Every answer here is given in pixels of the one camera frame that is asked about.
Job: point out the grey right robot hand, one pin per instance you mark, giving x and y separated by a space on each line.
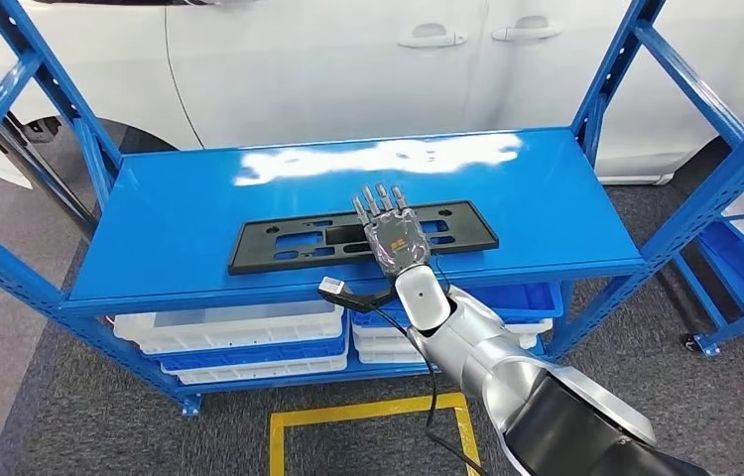
398 243

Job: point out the black plastic frame part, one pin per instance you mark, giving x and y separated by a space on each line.
260 253

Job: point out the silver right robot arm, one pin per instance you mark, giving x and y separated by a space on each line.
477 341

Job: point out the blue metal shelf rack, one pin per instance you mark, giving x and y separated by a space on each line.
214 217

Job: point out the blue wheeled shelf rack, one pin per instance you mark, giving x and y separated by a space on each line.
740 276

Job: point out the white car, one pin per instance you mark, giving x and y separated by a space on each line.
313 79

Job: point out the black metal bar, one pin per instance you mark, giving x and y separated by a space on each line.
50 177

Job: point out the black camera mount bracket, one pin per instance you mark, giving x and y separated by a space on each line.
359 302

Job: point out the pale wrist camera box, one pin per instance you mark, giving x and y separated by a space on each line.
331 286

